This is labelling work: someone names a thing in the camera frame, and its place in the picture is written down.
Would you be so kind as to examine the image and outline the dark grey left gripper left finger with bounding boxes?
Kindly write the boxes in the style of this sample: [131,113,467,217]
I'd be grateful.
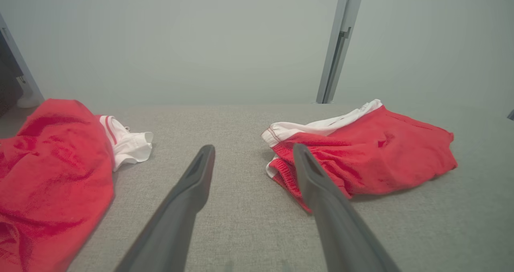
[114,144,216,272]

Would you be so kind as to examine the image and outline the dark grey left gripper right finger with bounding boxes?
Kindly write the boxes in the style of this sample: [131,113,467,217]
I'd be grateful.
[292,143,402,272]

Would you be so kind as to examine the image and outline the red jerseys pile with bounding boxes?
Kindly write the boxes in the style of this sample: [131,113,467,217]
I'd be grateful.
[261,99,459,214]

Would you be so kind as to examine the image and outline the red basketball jersey white sleeves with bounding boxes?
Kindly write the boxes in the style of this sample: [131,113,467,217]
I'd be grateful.
[0,99,154,272]

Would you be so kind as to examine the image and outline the black computer tower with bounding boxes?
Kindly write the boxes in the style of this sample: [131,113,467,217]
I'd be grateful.
[0,35,22,117]

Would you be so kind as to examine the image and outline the grey metal partition post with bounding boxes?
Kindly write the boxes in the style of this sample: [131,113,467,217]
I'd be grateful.
[316,0,366,104]

